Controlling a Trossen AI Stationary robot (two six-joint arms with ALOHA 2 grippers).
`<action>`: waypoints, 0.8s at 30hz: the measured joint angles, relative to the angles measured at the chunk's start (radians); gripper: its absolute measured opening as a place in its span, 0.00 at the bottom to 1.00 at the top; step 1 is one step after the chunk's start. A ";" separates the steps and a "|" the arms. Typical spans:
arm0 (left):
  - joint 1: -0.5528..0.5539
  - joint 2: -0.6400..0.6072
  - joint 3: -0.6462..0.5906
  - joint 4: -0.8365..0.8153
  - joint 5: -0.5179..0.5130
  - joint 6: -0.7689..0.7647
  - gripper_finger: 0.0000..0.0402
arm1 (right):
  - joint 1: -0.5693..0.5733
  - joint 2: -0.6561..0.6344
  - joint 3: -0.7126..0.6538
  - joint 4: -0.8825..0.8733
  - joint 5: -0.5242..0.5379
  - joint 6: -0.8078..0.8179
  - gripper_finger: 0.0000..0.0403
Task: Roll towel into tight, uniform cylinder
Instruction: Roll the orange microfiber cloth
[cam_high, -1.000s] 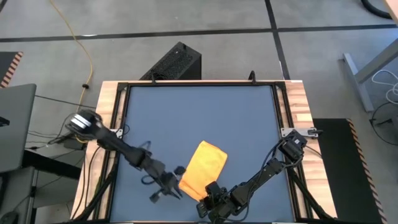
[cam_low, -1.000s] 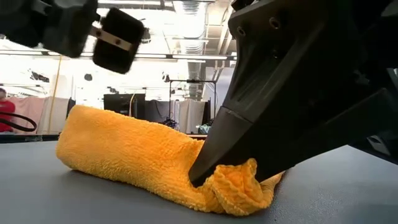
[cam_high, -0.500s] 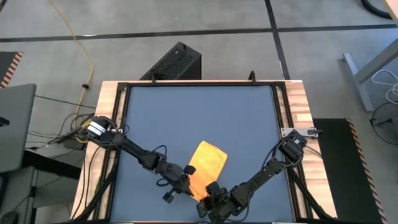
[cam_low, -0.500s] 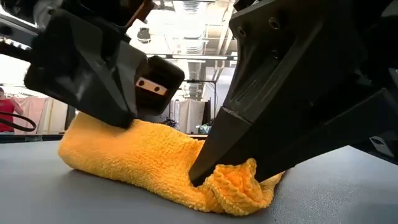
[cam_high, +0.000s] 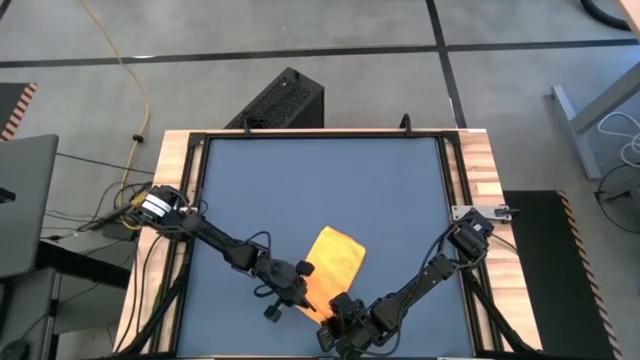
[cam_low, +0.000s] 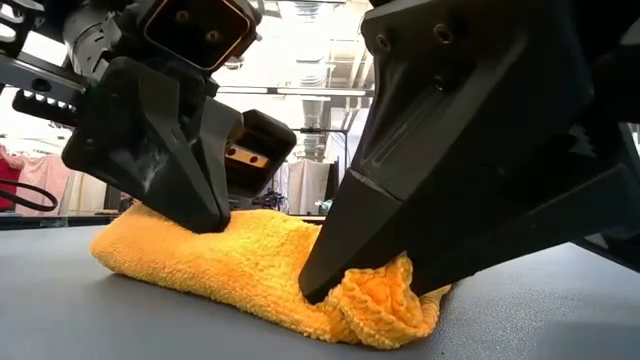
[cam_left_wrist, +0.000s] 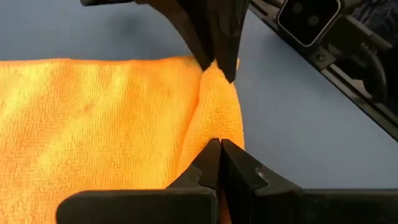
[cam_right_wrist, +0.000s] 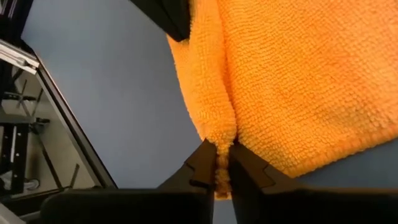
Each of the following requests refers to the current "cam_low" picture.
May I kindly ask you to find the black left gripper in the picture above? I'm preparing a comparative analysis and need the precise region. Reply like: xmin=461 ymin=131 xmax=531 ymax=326
xmin=0 ymin=0 xmax=298 ymax=234

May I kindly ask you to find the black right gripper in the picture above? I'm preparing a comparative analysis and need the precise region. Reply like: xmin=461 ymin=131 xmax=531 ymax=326
xmin=569 ymin=0 xmax=640 ymax=274

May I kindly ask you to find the orange microfibre towel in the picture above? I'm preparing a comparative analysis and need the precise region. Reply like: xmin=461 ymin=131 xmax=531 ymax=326
xmin=89 ymin=202 xmax=452 ymax=351

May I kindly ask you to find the crossbar with light strips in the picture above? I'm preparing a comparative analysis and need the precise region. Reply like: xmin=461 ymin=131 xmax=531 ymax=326
xmin=217 ymin=85 xmax=374 ymax=99

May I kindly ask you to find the white curtain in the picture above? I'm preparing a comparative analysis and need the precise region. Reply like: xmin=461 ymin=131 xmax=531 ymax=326
xmin=287 ymin=159 xmax=331 ymax=215

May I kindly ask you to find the pink curtain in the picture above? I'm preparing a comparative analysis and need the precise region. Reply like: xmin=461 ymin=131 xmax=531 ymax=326
xmin=17 ymin=154 xmax=76 ymax=216

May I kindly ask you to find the red fabric item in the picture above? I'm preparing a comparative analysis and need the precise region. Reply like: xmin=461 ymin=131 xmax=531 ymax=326
xmin=0 ymin=145 xmax=24 ymax=214

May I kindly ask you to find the black stand frame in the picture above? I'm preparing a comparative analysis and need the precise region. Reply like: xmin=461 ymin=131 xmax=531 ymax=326
xmin=294 ymin=127 xmax=351 ymax=211

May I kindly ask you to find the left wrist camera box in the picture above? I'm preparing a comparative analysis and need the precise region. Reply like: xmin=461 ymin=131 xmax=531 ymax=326
xmin=135 ymin=0 xmax=262 ymax=72

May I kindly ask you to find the black cable loop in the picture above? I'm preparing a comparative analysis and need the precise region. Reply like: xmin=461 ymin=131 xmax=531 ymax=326
xmin=0 ymin=178 xmax=59 ymax=213

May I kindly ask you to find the silver ceiling air duct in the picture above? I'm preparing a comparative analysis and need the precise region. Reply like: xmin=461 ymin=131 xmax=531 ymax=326
xmin=294 ymin=0 xmax=332 ymax=161

